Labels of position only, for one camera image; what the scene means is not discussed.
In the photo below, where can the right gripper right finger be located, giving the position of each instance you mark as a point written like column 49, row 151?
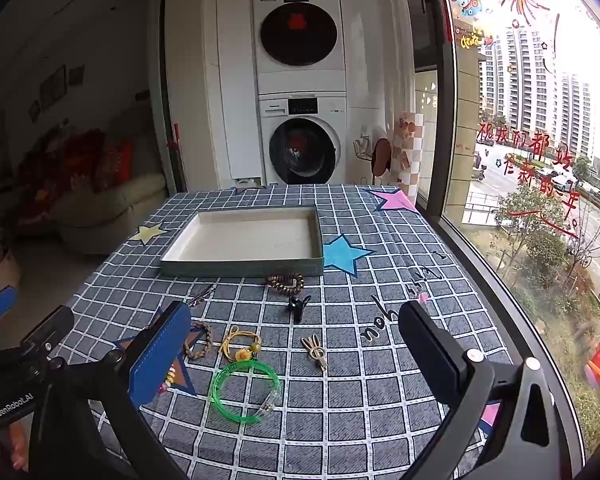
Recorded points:
column 524, row 441

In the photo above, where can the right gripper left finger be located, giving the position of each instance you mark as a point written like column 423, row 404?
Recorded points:
column 87, row 423

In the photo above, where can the silver star hair clip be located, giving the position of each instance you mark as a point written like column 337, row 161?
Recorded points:
column 201, row 296

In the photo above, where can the beige bunny hair clip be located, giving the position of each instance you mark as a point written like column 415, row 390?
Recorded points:
column 315, row 351

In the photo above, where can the black claw hair clip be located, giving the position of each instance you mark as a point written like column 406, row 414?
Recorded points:
column 296, row 307

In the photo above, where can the person's left hand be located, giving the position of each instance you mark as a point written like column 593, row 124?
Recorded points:
column 13, row 441

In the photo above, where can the cream sofa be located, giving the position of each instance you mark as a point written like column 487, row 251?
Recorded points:
column 97, row 223

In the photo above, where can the red cushion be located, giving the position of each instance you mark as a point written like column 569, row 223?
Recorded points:
column 115, row 165

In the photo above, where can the blue grid star tablecloth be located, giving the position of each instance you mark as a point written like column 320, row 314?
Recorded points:
column 334, row 396

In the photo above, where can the green shallow tray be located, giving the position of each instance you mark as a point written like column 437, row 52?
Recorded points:
column 247, row 243

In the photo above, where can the checkered paper bag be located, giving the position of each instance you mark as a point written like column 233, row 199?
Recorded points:
column 406, row 154

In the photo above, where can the lower white washing machine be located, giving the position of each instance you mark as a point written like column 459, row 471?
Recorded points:
column 302, row 136

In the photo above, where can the white cabinet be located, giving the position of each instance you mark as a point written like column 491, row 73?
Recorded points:
column 232, row 92

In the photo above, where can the upper white dryer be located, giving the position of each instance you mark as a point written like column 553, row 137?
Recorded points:
column 299, row 46

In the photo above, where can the dark window frame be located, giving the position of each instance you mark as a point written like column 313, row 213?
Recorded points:
column 435, row 51

